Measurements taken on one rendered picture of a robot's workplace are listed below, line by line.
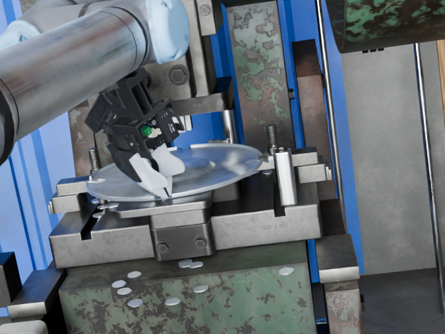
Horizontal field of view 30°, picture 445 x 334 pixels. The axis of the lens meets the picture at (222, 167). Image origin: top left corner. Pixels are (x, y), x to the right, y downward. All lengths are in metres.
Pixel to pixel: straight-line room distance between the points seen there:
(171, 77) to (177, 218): 0.22
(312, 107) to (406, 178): 1.06
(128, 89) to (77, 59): 0.31
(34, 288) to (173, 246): 0.23
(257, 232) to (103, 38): 0.61
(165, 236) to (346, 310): 0.31
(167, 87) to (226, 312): 0.37
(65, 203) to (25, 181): 1.27
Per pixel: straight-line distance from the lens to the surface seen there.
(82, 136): 1.75
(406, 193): 2.73
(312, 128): 1.69
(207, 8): 1.30
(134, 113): 1.11
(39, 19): 0.99
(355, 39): 1.25
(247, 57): 1.60
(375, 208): 2.73
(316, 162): 1.45
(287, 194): 1.34
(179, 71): 1.31
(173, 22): 0.91
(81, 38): 0.80
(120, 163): 1.16
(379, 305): 2.60
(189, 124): 1.44
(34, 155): 2.71
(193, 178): 1.29
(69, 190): 1.51
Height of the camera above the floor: 1.13
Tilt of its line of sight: 15 degrees down
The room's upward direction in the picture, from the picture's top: 9 degrees counter-clockwise
